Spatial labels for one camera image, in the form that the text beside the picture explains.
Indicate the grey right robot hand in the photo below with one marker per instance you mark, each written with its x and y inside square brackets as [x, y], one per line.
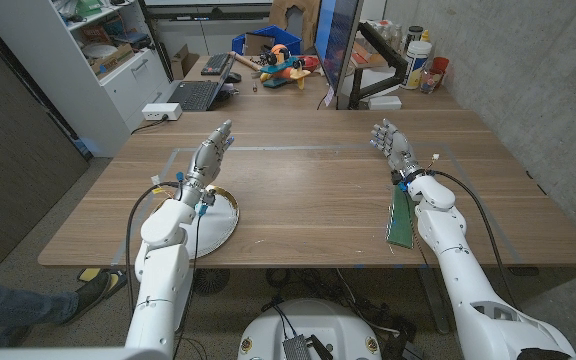
[399, 149]

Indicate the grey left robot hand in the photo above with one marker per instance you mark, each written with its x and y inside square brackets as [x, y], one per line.
[207, 160]

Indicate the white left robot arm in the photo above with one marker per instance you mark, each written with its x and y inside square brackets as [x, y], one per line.
[160, 280]

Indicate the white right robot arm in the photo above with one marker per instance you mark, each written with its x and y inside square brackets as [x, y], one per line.
[468, 285]

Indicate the white gold-rimmed paper plate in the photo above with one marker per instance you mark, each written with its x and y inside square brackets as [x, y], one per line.
[218, 222]

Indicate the small white box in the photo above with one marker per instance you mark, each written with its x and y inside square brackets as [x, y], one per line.
[384, 102]

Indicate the black laptop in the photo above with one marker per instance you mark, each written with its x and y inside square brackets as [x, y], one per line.
[195, 95]

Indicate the clear glass jar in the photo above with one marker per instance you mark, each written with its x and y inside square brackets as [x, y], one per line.
[429, 81]

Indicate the green circuit board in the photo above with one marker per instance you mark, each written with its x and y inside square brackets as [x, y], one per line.
[398, 225]

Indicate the white plastic canister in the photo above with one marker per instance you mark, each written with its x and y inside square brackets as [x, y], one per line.
[414, 65]

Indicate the black computer mouse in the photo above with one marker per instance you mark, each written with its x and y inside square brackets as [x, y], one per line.
[233, 77]

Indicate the red cup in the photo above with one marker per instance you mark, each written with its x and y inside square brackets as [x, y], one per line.
[440, 64]

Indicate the black keyboard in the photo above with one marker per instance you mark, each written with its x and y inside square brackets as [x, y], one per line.
[215, 64]

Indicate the open cardboard box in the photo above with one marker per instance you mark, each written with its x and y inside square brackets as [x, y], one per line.
[183, 62]

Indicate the dark-lidded jar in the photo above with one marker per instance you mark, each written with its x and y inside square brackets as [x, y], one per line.
[413, 35]

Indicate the yellow bottle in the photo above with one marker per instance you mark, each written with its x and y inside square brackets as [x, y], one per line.
[425, 36]

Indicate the colourful toy airplane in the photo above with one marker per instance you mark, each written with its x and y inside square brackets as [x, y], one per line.
[283, 67]

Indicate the black round fan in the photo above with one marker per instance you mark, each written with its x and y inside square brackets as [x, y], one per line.
[211, 281]

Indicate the red bowl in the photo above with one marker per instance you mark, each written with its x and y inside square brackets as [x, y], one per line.
[311, 62]

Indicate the flat computer monitor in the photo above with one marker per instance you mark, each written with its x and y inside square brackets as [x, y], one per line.
[338, 40]

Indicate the blue plastic bin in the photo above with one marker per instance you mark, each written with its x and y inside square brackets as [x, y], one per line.
[283, 37]

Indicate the yellow and black slipper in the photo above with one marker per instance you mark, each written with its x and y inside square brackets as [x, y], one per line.
[117, 280]

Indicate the white shelf cabinet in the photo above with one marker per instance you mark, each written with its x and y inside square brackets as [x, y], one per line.
[68, 85]

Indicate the person's dark shoe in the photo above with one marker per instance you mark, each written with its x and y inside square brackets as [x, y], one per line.
[90, 295]

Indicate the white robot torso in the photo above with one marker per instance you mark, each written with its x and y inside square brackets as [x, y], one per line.
[313, 320]

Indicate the grey heat sink module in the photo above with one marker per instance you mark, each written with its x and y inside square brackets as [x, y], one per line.
[296, 349]

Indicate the person's leg in jeans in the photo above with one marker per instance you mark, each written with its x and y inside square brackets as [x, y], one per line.
[13, 307]

